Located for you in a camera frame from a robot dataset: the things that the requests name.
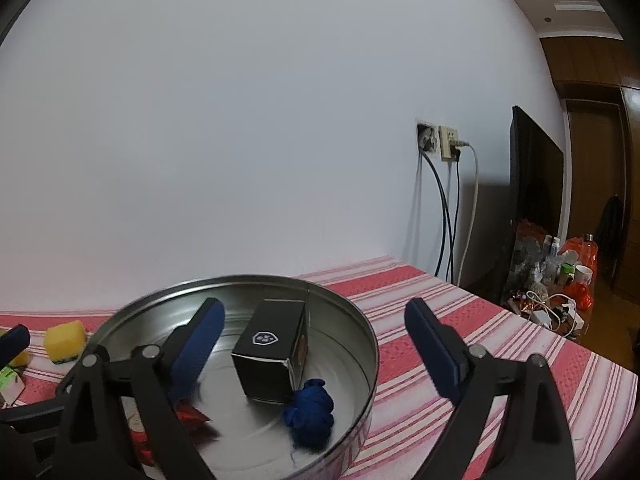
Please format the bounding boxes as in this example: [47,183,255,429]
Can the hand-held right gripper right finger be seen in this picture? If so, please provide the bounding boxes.
[404,297,576,480]

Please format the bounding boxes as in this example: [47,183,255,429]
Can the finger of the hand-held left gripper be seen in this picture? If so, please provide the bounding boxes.
[0,382,75,422]
[0,324,31,367]

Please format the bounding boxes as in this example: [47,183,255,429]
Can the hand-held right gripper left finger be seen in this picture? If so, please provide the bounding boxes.
[55,297,225,480]

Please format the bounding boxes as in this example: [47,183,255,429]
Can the green white carton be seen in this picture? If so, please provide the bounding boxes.
[0,365,26,407]

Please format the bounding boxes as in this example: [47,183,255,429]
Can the round metal tin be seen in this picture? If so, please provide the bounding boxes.
[84,274,379,480]

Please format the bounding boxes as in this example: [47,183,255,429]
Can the black cardboard box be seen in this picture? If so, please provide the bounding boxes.
[231,300,308,405]

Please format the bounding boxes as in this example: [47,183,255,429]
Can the red striped tablecloth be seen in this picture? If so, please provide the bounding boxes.
[0,256,626,480]

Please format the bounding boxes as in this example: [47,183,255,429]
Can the red snack packet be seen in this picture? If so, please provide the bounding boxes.
[126,400,217,463]

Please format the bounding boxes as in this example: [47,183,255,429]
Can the blue yarn ball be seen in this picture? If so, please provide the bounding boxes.
[282,379,335,448]

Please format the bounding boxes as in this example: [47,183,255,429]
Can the white power strip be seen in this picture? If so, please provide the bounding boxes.
[550,300,584,337]

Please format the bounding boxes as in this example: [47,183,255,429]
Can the clear plastic bottle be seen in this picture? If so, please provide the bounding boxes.
[542,235,564,281]

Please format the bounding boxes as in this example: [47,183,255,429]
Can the orange plastic bag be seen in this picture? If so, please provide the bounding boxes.
[559,234,601,313]

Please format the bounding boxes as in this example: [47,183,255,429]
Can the black flat television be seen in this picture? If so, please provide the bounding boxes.
[500,105,566,306]

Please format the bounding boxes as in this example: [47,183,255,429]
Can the dark hanging jacket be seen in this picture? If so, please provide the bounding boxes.
[595,195,626,281]

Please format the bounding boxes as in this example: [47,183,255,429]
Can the brown wooden wardrobe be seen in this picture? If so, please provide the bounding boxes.
[540,37,640,311]

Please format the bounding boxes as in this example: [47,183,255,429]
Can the black power cable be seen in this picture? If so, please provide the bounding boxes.
[421,151,454,281]
[453,146,462,285]

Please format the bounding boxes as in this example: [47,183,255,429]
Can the white power cable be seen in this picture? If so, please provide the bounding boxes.
[457,141,480,287]

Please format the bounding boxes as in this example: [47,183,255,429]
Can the white wall socket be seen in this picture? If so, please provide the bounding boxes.
[438,125,461,162]

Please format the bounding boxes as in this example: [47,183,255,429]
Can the dark open wall socket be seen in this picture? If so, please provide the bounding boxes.
[416,120,440,154]

